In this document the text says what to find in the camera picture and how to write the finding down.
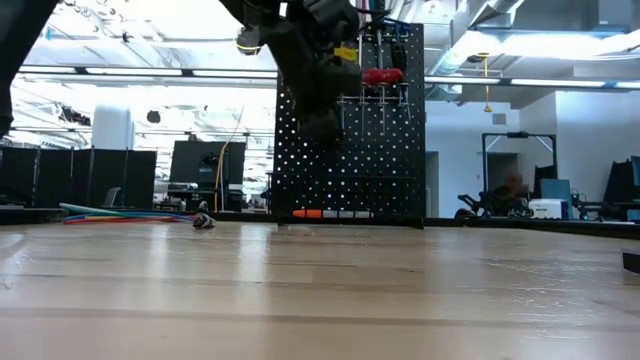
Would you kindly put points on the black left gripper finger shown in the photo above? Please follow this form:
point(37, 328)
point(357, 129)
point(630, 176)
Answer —
point(322, 127)

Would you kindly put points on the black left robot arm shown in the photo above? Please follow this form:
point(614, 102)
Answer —
point(20, 50)

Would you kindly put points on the black metal pegboard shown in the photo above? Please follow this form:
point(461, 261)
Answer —
point(380, 160)

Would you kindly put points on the orange marker pen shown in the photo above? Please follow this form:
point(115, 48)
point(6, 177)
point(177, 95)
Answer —
point(307, 214)

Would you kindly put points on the black computer monitor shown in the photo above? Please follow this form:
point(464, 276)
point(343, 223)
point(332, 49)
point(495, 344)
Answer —
point(205, 160)

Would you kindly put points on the black metal stand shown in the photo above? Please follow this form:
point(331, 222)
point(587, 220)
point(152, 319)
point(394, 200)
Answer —
point(520, 134)

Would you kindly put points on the person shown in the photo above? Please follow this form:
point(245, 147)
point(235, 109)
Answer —
point(512, 184)

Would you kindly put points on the white cylinder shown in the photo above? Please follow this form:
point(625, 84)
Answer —
point(112, 125)

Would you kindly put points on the white box device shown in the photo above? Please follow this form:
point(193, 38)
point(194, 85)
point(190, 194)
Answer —
point(548, 208)

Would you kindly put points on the blue box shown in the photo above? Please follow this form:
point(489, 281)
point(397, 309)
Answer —
point(556, 189)

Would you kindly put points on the black partition panels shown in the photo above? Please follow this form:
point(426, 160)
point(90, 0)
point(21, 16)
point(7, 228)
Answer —
point(75, 175)

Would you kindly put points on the black aluminium table frame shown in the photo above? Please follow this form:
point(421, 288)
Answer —
point(550, 225)

